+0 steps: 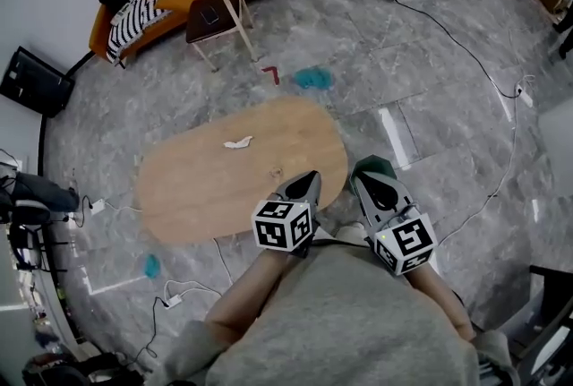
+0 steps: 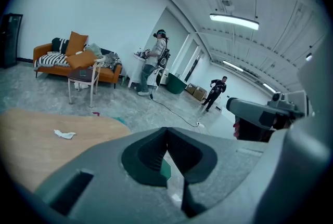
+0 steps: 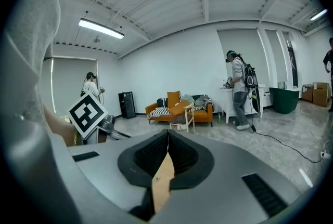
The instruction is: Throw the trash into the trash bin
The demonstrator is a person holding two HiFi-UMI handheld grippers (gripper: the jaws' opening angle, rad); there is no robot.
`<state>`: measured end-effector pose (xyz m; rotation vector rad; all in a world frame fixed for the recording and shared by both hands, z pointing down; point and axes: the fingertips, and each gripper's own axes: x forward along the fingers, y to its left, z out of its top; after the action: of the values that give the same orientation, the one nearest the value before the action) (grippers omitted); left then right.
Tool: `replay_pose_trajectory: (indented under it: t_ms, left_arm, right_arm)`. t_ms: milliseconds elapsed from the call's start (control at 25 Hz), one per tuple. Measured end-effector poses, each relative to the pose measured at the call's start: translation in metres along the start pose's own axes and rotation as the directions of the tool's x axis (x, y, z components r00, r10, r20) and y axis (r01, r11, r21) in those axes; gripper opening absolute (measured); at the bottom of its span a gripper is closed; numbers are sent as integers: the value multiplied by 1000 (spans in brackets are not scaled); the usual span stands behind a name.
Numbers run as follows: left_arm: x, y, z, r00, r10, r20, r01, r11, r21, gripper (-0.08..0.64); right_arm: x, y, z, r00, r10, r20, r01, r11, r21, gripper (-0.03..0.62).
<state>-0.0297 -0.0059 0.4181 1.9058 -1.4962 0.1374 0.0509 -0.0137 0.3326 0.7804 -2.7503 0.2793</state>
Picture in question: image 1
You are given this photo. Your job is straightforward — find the dark chair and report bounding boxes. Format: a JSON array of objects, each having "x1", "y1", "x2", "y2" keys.
[{"x1": 8, "y1": 222, "x2": 68, "y2": 273}]

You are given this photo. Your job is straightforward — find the grey oval backpack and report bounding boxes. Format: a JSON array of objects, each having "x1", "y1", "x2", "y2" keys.
[{"x1": 11, "y1": 200, "x2": 53, "y2": 227}]

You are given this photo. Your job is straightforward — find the black floor cable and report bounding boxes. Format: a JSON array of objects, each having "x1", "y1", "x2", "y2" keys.
[{"x1": 384, "y1": 0, "x2": 524, "y2": 99}]

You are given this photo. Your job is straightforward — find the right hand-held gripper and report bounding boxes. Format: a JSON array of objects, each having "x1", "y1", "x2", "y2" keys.
[{"x1": 350, "y1": 171, "x2": 439, "y2": 277}]

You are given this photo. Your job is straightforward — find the black power cable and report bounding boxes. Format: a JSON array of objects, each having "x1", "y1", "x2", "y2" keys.
[{"x1": 129, "y1": 296, "x2": 171, "y2": 365}]

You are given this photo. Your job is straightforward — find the white tape corner mark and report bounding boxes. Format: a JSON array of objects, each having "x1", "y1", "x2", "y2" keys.
[{"x1": 80, "y1": 265, "x2": 149, "y2": 296}]

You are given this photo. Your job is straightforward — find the right hand-held gripper camera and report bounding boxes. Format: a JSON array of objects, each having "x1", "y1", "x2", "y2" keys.
[{"x1": 389, "y1": 204, "x2": 422, "y2": 224}]

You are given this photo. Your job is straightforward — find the thin white adapter cable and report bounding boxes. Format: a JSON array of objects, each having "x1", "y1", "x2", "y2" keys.
[{"x1": 103, "y1": 202, "x2": 143, "y2": 214}]

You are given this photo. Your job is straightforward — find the oval wooden table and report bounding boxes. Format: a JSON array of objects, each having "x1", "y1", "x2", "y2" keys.
[{"x1": 136, "y1": 95, "x2": 350, "y2": 245}]

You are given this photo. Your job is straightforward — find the large teal cloth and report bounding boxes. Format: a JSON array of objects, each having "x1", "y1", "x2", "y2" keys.
[{"x1": 293, "y1": 65, "x2": 335, "y2": 91}]

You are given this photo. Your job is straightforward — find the black white striped blanket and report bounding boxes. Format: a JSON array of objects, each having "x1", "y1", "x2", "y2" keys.
[{"x1": 106, "y1": 0, "x2": 171, "y2": 64}]

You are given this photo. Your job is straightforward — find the white tissue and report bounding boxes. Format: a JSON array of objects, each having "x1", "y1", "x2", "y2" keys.
[{"x1": 222, "y1": 135, "x2": 254, "y2": 150}]

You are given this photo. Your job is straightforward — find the green waste bin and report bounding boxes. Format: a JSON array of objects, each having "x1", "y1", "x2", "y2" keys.
[{"x1": 348, "y1": 154, "x2": 398, "y2": 197}]

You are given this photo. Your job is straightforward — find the small teal cloth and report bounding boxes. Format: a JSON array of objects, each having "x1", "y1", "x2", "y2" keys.
[{"x1": 143, "y1": 253, "x2": 162, "y2": 279}]

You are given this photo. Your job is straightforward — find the person's beige trousers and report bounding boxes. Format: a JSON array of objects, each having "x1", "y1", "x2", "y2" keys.
[{"x1": 312, "y1": 220, "x2": 372, "y2": 247}]

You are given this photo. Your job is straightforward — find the person's left forearm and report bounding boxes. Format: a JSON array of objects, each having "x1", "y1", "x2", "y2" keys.
[{"x1": 203, "y1": 247, "x2": 292, "y2": 347}]

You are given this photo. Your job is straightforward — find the person's right forearm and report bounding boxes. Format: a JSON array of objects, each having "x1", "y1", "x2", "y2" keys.
[{"x1": 409, "y1": 262, "x2": 476, "y2": 343}]

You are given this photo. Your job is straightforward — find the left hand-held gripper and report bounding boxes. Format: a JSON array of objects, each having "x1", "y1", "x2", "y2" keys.
[{"x1": 252, "y1": 170, "x2": 323, "y2": 259}]

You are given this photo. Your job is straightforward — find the person's grey shirt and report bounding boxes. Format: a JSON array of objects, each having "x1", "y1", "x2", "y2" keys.
[{"x1": 147, "y1": 243, "x2": 523, "y2": 386}]

